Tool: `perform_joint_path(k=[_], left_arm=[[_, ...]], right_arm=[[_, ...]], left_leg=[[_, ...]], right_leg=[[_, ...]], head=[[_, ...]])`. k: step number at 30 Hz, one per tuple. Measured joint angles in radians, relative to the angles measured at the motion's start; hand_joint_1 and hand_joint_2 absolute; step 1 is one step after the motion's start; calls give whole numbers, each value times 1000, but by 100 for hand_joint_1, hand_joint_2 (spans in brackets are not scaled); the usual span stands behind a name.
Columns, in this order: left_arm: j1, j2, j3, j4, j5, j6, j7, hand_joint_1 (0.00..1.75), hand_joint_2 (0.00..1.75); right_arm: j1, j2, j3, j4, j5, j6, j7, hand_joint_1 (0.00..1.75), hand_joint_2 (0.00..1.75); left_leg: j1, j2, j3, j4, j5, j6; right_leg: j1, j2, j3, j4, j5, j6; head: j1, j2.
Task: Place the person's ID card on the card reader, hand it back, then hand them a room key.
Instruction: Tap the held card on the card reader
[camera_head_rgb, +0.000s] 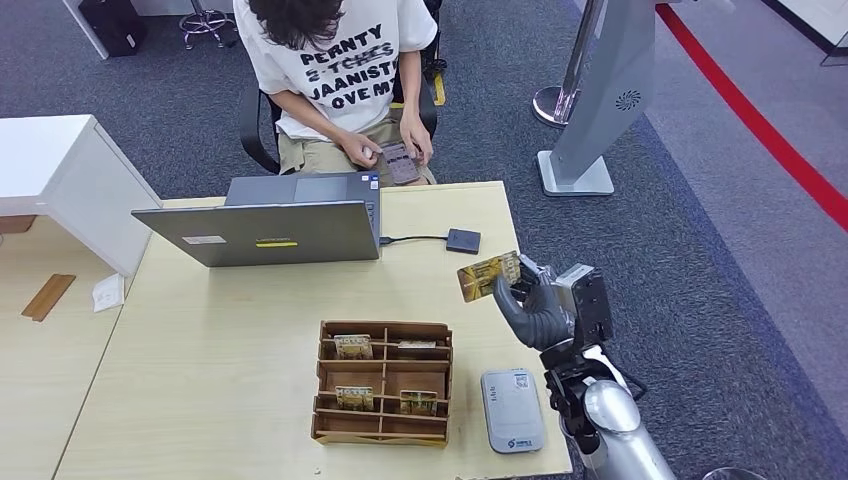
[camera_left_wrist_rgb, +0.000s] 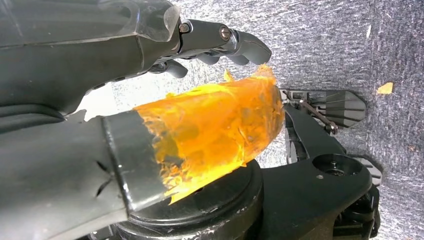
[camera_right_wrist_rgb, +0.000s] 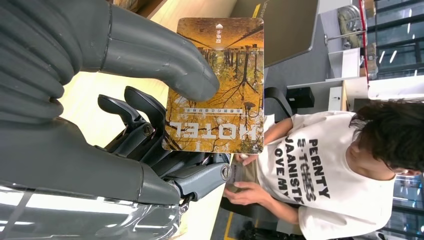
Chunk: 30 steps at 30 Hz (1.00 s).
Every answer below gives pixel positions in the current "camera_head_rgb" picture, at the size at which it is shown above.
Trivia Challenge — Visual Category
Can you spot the person's left hand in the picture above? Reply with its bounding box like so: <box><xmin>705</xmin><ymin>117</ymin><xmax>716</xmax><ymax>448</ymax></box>
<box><xmin>398</xmin><ymin>111</ymin><xmax>436</xmax><ymax>166</ymax></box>

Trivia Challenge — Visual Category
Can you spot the person's right hand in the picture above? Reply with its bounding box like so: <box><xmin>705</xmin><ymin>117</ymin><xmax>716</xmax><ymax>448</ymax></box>
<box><xmin>336</xmin><ymin>130</ymin><xmax>386</xmax><ymax>171</ymax></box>

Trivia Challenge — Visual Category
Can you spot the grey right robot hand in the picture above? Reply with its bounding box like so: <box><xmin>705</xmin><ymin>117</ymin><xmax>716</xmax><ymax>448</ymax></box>
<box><xmin>492</xmin><ymin>253</ymin><xmax>576</xmax><ymax>353</ymax></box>

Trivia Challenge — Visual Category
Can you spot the dark smartphone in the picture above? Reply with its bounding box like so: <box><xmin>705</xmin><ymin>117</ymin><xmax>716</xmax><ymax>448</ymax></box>
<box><xmin>380</xmin><ymin>140</ymin><xmax>422</xmax><ymax>187</ymax></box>

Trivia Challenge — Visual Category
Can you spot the person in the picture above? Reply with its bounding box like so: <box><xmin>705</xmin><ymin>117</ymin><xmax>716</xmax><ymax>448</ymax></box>
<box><xmin>233</xmin><ymin>0</ymin><xmax>440</xmax><ymax>188</ymax></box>

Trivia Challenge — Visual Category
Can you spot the white card reader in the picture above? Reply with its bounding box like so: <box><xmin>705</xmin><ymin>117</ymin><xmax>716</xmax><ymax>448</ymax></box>
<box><xmin>480</xmin><ymin>368</ymin><xmax>547</xmax><ymax>456</ymax></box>

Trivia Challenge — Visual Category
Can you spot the wooden card organizer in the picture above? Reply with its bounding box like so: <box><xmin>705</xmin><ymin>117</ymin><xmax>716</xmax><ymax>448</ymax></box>
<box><xmin>311</xmin><ymin>320</ymin><xmax>456</xmax><ymax>450</ymax></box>

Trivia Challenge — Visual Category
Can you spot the yellow floor tape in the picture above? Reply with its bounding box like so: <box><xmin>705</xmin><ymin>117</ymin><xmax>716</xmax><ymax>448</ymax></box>
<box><xmin>390</xmin><ymin>71</ymin><xmax>446</xmax><ymax>109</ymax></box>

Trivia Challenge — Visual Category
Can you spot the black wheeled equipment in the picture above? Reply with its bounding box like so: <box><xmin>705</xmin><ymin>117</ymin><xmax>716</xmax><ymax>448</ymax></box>
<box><xmin>423</xmin><ymin>0</ymin><xmax>449</xmax><ymax>75</ymax></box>

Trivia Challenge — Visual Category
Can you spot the small black usb hub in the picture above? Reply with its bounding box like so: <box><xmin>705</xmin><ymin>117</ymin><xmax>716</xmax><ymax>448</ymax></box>
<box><xmin>445</xmin><ymin>227</ymin><xmax>483</xmax><ymax>256</ymax></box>

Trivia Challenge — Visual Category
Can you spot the black office chair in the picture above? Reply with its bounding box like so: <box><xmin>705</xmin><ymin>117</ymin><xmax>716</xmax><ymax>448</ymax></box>
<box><xmin>238</xmin><ymin>26</ymin><xmax>442</xmax><ymax>176</ymax></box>

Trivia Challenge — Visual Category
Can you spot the grey laptop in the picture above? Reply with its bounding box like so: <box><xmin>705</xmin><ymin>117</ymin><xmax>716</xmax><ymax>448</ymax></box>
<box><xmin>131</xmin><ymin>172</ymin><xmax>383</xmax><ymax>270</ymax></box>

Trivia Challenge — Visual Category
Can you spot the grey kiosk stand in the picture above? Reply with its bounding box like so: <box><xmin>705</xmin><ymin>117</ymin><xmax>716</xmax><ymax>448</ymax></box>
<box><xmin>536</xmin><ymin>0</ymin><xmax>657</xmax><ymax>199</ymax></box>

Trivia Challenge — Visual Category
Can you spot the chrome stool base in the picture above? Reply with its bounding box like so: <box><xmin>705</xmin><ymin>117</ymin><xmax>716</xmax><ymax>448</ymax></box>
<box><xmin>177</xmin><ymin>0</ymin><xmax>238</xmax><ymax>51</ymax></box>

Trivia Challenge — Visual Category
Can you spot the grey round disc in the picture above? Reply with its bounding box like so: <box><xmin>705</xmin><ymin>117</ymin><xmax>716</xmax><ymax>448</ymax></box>
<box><xmin>702</xmin><ymin>467</ymin><xmax>770</xmax><ymax>480</ymax></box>

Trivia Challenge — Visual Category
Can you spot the black box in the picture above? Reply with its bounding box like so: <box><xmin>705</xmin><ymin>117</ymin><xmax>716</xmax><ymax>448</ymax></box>
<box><xmin>77</xmin><ymin>0</ymin><xmax>147</xmax><ymax>59</ymax></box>

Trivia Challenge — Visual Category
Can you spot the white paper slip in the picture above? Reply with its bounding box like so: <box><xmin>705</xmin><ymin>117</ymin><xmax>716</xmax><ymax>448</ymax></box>
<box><xmin>91</xmin><ymin>272</ymin><xmax>126</xmax><ymax>314</ymax></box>

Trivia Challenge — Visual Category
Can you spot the white table leg panel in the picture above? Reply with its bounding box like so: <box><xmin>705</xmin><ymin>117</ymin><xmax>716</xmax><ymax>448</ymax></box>
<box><xmin>61</xmin><ymin>0</ymin><xmax>111</xmax><ymax>61</ymax></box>

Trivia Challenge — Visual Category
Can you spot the brown wooden strip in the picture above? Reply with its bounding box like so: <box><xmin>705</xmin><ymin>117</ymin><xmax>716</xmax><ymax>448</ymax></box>
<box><xmin>20</xmin><ymin>273</ymin><xmax>77</xmax><ymax>324</ymax></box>

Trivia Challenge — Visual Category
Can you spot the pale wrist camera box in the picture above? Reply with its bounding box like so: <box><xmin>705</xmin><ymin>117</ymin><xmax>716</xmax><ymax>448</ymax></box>
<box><xmin>555</xmin><ymin>263</ymin><xmax>598</xmax><ymax>309</ymax></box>

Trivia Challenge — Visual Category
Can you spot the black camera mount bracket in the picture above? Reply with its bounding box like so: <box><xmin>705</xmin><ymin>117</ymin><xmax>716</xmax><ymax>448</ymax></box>
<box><xmin>569</xmin><ymin>268</ymin><xmax>615</xmax><ymax>350</ymax></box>

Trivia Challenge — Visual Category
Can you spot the black usb cable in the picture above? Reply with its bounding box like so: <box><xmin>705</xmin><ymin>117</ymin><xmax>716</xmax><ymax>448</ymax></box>
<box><xmin>378</xmin><ymin>234</ymin><xmax>449</xmax><ymax>248</ymax></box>

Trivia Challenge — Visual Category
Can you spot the chrome stanchion post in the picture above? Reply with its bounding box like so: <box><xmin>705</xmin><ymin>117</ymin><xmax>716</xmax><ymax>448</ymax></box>
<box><xmin>531</xmin><ymin>0</ymin><xmax>607</xmax><ymax>128</ymax></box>

